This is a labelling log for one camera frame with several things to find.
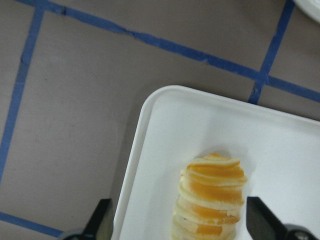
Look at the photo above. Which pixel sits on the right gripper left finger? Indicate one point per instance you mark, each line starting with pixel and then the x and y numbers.
pixel 100 224

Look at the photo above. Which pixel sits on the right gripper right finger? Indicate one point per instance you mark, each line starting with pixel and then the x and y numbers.
pixel 263 224

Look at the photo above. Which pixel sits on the orange striped bread roll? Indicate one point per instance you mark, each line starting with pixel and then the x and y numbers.
pixel 210 199

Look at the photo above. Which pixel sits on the white rectangular tray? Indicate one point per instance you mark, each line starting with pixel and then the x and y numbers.
pixel 279 153

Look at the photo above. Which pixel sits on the white shallow bowl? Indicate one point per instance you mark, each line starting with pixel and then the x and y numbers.
pixel 310 7

